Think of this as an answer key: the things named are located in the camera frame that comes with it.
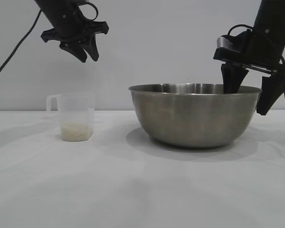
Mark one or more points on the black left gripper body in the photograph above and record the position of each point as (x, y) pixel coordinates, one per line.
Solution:
(66, 23)

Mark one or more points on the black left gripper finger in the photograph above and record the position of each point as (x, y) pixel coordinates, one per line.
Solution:
(76, 51)
(91, 47)

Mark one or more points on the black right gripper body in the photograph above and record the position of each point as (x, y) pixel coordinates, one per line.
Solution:
(266, 47)

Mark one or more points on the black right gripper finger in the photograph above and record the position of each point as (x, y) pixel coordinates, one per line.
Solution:
(272, 95)
(232, 80)

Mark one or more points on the stainless steel mixing bowl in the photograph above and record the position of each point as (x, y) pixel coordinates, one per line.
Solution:
(194, 116)

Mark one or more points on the translucent plastic measuring cup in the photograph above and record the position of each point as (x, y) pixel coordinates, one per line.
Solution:
(78, 111)

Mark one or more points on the white uncooked rice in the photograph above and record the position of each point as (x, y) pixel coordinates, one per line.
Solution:
(76, 131)

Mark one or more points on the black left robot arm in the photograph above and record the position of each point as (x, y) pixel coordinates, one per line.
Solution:
(54, 2)

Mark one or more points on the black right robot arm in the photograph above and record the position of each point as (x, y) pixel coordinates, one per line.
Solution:
(273, 14)

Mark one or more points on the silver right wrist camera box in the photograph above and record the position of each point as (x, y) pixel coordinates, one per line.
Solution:
(225, 42)

